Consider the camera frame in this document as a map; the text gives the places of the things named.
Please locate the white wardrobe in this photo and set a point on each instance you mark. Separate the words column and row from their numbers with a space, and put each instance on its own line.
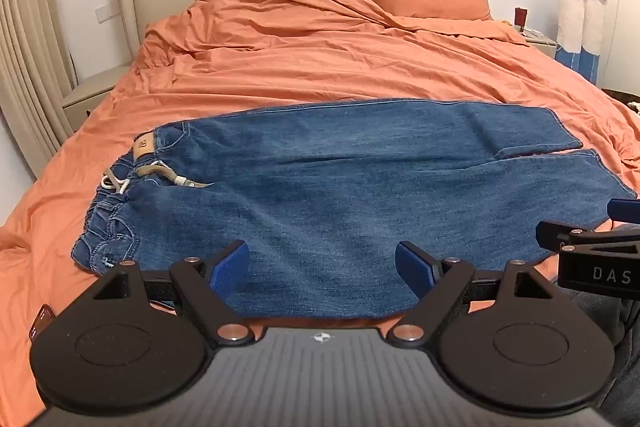
column 617, row 2

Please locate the white wall switch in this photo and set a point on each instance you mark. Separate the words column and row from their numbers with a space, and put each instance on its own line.
column 102, row 12

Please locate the blue denim pants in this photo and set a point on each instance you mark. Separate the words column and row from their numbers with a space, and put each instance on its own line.
column 325, row 187

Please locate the white nightstand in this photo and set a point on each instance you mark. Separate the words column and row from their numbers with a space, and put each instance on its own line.
column 540, row 41

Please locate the beige nightstand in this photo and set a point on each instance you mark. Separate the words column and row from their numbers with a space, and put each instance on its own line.
column 92, row 94

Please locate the white alpaca plush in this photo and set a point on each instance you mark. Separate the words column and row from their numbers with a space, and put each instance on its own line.
column 570, row 9
column 595, row 22

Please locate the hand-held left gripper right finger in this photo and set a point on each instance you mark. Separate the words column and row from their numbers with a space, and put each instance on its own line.
column 414, row 268

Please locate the orange duvet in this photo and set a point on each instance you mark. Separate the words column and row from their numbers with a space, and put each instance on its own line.
column 310, row 57

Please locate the beige curtain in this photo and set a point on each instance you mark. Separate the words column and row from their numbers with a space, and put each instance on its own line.
column 30, row 47

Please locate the dark red small object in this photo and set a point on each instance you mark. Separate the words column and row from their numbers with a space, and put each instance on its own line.
column 42, row 321

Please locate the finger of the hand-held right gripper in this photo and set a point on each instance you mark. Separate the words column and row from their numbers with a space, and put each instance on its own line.
column 552, row 235
column 625, row 209

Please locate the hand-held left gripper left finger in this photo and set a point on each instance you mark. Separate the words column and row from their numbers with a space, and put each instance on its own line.
column 227, row 266

